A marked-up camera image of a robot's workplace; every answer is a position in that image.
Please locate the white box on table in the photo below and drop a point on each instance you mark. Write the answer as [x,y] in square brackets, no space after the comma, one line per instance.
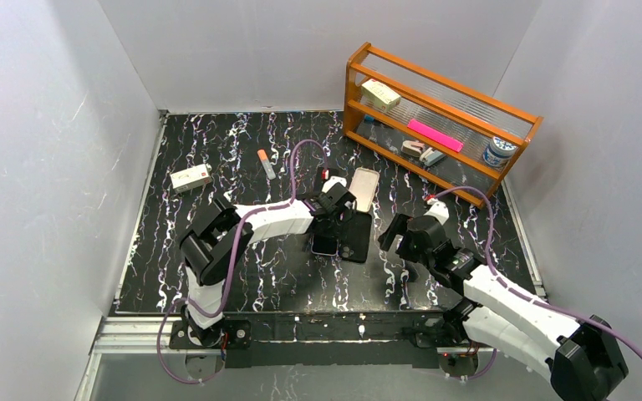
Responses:
[194,177]

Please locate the beige small stapler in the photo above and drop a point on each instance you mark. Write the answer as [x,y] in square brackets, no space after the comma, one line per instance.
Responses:
[412,148]

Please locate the blue white round jar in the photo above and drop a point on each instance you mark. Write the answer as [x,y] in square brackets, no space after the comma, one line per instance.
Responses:
[498,152]

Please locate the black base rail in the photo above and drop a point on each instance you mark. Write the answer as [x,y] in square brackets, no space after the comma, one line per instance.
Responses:
[255,339]

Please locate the light blue stapler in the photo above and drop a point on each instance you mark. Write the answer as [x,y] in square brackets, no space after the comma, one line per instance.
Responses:
[431,157]

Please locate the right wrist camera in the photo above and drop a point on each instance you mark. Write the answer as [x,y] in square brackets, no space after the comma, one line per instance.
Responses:
[437,209]

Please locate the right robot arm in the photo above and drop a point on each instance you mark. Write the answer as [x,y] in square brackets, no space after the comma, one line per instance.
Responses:
[579,360]

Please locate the orange wooden shelf rack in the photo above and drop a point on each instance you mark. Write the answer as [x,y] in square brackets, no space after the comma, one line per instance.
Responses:
[454,109]

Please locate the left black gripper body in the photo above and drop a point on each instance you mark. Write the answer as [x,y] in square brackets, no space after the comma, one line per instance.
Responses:
[338,205]

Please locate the orange grey highlighter marker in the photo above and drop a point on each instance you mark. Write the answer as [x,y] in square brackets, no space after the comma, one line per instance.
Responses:
[266,164]

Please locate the pink flat case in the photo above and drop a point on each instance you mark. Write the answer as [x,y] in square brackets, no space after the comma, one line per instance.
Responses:
[435,135]

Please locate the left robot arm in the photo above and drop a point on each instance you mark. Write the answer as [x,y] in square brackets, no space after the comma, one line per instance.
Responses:
[212,246]

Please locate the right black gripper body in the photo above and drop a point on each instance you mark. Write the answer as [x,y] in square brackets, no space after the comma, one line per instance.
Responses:
[397,241]

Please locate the black phone case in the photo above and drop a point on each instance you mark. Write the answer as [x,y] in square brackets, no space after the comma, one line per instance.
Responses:
[355,238]

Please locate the cream cardboard box on shelf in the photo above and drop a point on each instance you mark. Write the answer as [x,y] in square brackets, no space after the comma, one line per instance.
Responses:
[380,95]

